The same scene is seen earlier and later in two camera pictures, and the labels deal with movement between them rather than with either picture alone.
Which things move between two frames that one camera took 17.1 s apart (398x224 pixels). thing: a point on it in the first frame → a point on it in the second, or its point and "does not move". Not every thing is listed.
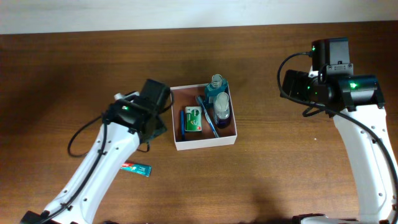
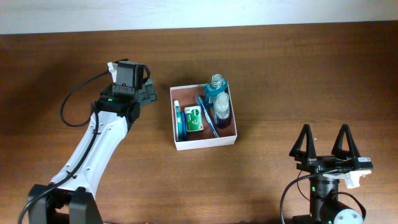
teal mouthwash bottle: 218,85 does not move
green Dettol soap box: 193,118 does not move
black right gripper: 300,79 → 314,164
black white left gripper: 160,127 → 148,93
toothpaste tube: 143,170 → 178,121
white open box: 186,96 does not move
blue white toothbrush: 208,117 does not move
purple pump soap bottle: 221,107 does not move
